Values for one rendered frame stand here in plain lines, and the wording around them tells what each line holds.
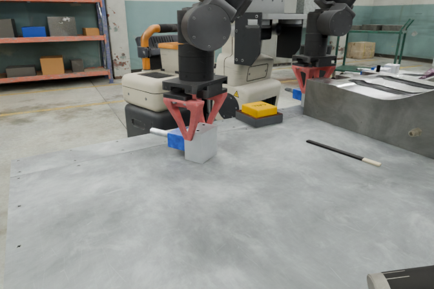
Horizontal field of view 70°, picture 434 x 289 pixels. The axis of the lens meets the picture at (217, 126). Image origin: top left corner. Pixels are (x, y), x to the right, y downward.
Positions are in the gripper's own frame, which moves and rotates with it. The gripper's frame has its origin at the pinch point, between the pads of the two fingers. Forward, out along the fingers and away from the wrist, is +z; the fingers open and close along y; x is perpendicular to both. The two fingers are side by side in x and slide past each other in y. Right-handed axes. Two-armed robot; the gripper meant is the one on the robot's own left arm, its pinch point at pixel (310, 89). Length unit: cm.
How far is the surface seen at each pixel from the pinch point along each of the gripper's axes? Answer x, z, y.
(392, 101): -26.7, -3.5, -6.4
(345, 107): -17.1, 0.0, -6.8
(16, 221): -21, 5, -68
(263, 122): -7.8, 3.9, -21.6
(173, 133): -12.6, 0.9, -44.6
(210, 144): -16.8, 2.4, -39.5
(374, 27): 252, -8, 377
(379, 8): 498, -50, 727
